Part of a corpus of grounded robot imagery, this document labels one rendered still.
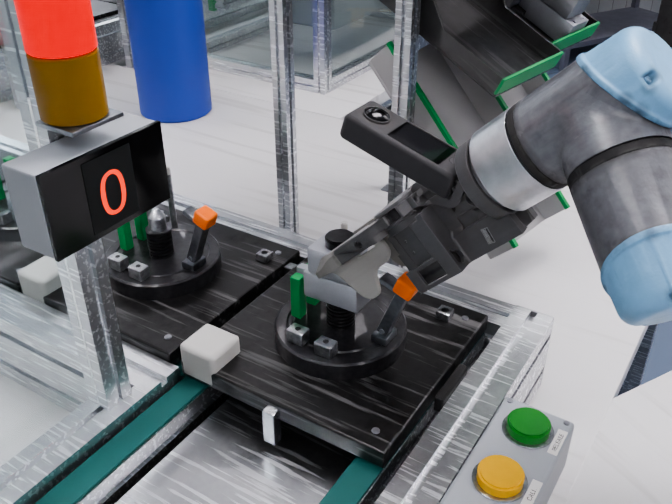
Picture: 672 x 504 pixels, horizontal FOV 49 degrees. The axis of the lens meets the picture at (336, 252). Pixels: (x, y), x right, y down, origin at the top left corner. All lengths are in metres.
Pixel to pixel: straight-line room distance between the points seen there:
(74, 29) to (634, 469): 0.68
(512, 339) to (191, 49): 1.00
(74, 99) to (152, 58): 1.04
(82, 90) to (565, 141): 0.34
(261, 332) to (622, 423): 0.42
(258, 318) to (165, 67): 0.87
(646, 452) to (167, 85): 1.15
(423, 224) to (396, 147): 0.07
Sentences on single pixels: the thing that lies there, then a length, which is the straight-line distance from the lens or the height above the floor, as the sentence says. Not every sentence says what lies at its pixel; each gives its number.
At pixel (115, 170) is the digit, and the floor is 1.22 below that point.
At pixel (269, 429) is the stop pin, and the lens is 0.74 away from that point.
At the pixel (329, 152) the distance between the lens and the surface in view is 1.47.
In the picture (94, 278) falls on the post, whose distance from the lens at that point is 0.69.
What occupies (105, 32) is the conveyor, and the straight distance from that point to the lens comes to 2.05.
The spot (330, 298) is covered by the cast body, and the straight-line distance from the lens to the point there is 0.75.
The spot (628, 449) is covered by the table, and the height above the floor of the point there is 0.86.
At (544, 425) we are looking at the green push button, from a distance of 0.73.
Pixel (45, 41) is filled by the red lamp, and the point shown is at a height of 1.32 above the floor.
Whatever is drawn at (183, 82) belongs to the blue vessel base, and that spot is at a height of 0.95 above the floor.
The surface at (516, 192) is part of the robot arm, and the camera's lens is 0.58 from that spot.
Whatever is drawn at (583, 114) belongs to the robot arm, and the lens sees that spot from 0.54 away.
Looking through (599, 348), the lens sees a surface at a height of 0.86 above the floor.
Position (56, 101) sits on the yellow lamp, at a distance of 0.57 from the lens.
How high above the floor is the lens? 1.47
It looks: 32 degrees down
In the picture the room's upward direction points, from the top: straight up
